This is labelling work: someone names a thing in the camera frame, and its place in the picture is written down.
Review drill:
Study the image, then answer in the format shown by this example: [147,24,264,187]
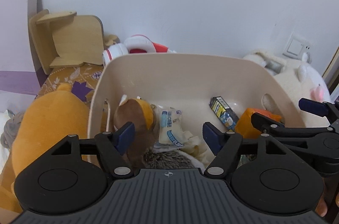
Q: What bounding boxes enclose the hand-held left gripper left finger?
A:
[32,122,136,179]

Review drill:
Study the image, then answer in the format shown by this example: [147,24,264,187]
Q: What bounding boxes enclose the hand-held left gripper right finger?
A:
[203,122,308,177]

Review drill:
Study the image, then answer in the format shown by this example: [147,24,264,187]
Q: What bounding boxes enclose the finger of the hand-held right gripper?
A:
[299,98,339,118]
[251,112,339,140]

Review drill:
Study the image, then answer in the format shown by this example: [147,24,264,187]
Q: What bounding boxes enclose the orange packet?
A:
[234,107,282,138]

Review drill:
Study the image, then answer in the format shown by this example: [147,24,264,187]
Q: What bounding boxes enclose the cream scrunchie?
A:
[183,130,210,161]

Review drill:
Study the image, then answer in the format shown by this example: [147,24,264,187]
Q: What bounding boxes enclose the brown plush squirrel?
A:
[113,95,157,169]

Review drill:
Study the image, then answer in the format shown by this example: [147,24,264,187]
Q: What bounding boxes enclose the small black box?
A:
[209,96,239,132]

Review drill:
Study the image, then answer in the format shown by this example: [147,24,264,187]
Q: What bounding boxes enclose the white blue packet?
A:
[157,105,184,147]

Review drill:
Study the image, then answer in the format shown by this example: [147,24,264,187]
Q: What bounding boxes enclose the grey plush hedgehog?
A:
[142,148,206,169]

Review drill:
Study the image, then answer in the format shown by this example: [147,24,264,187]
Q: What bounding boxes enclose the beige plastic container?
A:
[87,53,312,169]

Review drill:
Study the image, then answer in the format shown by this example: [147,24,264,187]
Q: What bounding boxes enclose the person's right hand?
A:
[316,176,339,219]

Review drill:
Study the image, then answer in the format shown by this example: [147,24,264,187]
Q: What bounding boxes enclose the white plush pillow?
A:
[242,48,331,127]

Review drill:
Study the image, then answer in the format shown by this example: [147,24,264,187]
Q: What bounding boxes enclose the orange plush toy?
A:
[0,83,102,214]

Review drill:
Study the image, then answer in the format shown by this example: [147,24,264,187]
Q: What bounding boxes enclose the brown floral cloth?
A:
[36,63,105,108]

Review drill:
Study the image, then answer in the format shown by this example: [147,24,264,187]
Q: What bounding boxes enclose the white red headphones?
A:
[102,34,170,67]

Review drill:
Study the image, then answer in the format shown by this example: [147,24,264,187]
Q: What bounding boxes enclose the light wooden stand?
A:
[28,9,104,74]

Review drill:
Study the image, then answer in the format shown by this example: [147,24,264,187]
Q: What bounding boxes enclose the grey cloth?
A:
[0,112,25,149]

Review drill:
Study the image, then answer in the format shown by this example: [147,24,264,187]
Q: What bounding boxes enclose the white bedding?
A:
[0,109,16,177]

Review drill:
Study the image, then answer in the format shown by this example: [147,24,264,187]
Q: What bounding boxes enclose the white wall switch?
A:
[282,31,312,63]

